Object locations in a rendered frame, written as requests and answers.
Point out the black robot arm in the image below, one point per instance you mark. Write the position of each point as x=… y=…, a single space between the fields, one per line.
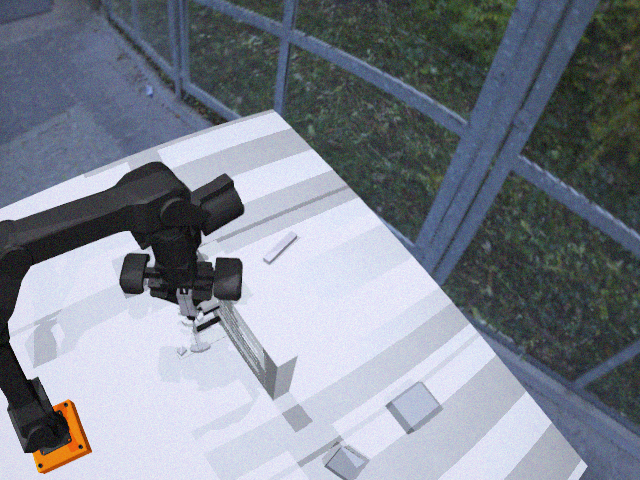
x=158 y=209

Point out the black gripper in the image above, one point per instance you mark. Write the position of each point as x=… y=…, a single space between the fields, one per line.
x=164 y=279

